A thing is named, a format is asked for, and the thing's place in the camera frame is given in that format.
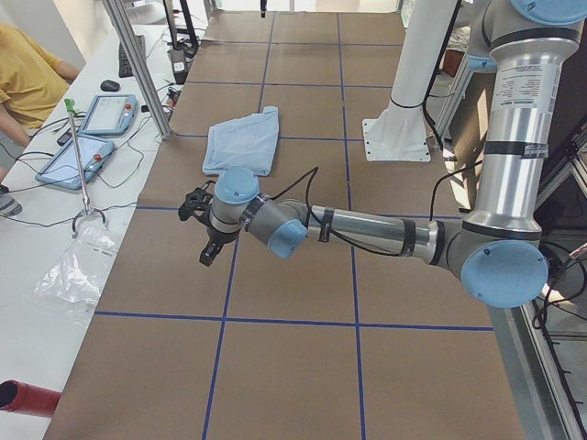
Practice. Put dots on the metal reacher grabber stick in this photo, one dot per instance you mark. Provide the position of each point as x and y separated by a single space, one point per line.
88 210

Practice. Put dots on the black computer mouse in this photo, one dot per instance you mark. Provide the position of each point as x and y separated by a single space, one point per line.
109 86

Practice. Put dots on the blue teach pendant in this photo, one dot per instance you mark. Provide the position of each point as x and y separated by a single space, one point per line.
62 170
109 115

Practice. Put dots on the person in yellow shirt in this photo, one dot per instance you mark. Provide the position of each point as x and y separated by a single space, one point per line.
33 81

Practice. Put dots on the light blue button-up shirt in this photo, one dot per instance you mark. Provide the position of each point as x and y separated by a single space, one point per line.
248 142

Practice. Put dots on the clear plastic bag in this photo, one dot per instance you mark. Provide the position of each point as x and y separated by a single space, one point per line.
72 287

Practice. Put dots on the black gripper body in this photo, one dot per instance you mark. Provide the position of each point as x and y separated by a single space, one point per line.
220 236

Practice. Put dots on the aluminium frame post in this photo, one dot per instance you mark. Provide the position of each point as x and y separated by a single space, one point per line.
125 32

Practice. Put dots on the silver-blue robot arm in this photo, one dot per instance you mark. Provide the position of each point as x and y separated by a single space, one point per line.
325 73

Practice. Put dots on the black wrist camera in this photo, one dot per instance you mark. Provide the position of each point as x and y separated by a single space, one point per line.
197 204

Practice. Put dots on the red cylinder tube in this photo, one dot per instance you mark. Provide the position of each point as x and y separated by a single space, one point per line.
22 398

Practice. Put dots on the upper blue teach pendant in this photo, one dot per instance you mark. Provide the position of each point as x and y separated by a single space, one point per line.
109 115

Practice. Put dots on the lower blue teach pendant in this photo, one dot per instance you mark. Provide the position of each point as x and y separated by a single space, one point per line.
62 170

